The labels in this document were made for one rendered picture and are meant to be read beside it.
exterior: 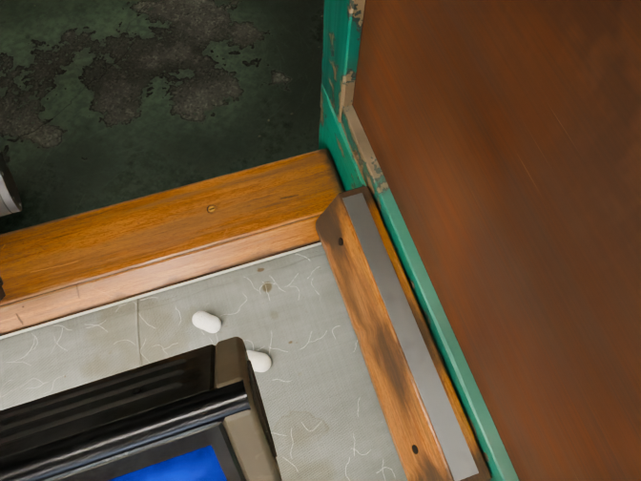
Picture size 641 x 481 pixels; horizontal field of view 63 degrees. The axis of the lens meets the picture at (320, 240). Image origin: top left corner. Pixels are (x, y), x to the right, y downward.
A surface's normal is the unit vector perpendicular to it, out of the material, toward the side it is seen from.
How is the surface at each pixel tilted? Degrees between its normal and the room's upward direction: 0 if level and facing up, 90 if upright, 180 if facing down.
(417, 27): 90
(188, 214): 0
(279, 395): 0
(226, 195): 0
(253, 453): 58
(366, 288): 68
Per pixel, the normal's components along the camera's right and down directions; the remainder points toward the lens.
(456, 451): 0.03, -0.41
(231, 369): -0.26, -0.95
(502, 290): -0.95, 0.28
